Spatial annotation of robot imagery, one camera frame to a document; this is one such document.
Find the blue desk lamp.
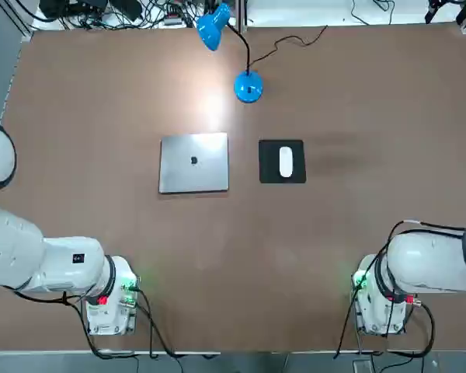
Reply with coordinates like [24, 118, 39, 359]
[196, 2, 264, 105]

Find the black mouse pad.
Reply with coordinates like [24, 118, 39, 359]
[258, 138, 308, 185]

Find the grey closed laptop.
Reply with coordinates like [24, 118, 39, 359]
[158, 131, 231, 195]

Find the white computer mouse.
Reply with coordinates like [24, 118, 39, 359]
[278, 145, 295, 179]

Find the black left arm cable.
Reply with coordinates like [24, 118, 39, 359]
[0, 283, 179, 361]

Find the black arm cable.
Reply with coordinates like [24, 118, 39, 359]
[333, 219, 466, 361]
[0, 283, 179, 361]

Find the dark brown lamp cord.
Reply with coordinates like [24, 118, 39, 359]
[251, 25, 329, 74]

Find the aluminium frame post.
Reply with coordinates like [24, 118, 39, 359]
[232, 0, 249, 34]

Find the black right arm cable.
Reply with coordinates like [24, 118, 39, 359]
[333, 219, 466, 361]

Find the thin black cable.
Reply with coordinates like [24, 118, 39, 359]
[349, 0, 397, 26]

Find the black cable tangle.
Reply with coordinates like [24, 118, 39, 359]
[30, 0, 203, 30]

